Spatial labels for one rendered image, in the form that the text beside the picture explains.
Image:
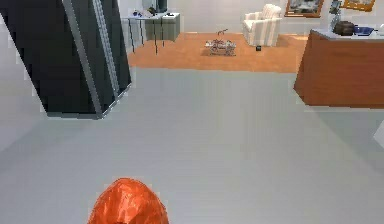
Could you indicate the small glass coffee table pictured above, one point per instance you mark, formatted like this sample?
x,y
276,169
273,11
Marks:
x,y
220,46

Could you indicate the grey-green cabinet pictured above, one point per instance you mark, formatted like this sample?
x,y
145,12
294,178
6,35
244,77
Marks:
x,y
166,27

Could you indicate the small black cube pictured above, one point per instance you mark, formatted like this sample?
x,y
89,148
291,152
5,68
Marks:
x,y
258,48

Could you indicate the white table with black legs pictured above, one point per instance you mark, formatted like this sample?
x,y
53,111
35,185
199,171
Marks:
x,y
143,25

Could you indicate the white striped armchair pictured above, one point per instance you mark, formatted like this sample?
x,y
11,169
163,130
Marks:
x,y
262,28

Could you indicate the orange shiny rounded object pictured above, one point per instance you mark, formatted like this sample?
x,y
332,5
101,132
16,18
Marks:
x,y
128,203

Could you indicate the black fridge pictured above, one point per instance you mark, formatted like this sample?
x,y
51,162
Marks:
x,y
60,56

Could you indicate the wood framed picture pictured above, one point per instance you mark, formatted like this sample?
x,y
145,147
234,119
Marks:
x,y
303,7

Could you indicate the brown wooden counter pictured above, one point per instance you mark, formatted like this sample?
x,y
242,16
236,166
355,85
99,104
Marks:
x,y
343,73

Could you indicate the dark brown pot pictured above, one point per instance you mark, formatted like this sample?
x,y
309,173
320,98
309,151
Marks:
x,y
344,28

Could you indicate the blue dish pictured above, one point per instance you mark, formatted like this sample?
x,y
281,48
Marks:
x,y
364,30

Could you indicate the gold framed picture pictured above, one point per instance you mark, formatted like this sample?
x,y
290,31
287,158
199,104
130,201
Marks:
x,y
359,4

